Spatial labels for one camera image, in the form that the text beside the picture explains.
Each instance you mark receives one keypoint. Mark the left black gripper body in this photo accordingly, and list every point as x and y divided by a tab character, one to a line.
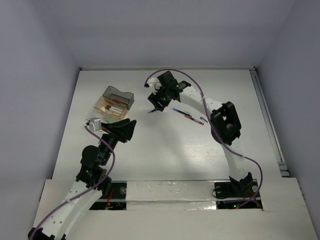
112	138

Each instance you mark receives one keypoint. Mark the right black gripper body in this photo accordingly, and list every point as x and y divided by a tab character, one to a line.
163	97

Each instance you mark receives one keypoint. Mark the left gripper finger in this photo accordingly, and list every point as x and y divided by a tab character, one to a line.
127	136
122	126

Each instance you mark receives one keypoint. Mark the green highlighter marker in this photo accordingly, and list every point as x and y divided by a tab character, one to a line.
108	120

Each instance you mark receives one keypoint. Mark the teal capped white pen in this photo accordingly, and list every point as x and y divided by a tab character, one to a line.
114	109

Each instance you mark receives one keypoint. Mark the long red pen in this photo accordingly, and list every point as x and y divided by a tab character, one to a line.
194	120

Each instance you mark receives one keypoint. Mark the red gel pen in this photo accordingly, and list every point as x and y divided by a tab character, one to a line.
119	101

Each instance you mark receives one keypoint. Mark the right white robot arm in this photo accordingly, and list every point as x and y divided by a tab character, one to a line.
223	119

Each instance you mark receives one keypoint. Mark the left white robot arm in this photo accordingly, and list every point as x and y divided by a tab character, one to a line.
91	183

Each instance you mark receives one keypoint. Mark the clear plastic container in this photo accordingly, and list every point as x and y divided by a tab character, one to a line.
105	115

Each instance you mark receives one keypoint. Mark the blue gel pen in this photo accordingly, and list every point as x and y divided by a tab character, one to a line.
181	112

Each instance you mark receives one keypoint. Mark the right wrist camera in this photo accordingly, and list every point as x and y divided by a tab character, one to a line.
153	84

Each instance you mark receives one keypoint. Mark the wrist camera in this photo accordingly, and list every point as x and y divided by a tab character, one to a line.
94	124
153	84

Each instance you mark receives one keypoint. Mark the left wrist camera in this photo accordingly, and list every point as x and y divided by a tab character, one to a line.
94	124

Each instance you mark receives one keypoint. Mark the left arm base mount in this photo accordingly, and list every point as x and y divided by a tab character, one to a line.
115	200

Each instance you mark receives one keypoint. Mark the aluminium side rail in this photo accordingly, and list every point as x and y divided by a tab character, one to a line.
284	171

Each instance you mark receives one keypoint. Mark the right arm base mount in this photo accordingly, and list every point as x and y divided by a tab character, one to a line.
233	195

